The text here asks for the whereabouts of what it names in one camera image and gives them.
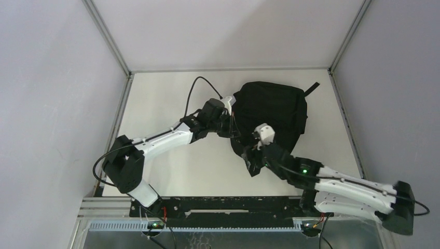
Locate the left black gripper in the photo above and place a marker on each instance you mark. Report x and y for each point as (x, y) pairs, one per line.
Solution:
(232, 130)

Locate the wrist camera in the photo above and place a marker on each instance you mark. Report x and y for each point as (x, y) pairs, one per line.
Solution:
(228, 102)
(265, 134)

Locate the black backpack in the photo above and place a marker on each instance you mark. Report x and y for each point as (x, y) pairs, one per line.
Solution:
(282, 107)

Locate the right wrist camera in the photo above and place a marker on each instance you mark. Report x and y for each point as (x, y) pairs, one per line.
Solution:
(265, 134)

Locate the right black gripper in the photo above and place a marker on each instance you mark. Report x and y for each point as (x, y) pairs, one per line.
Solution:
(263, 146)

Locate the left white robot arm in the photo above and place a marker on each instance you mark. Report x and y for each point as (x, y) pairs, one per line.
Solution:
(124, 163)

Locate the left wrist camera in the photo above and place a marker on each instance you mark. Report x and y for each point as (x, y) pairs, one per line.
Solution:
(228, 102)

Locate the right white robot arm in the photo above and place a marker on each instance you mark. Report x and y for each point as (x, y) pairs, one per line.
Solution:
(328, 191)

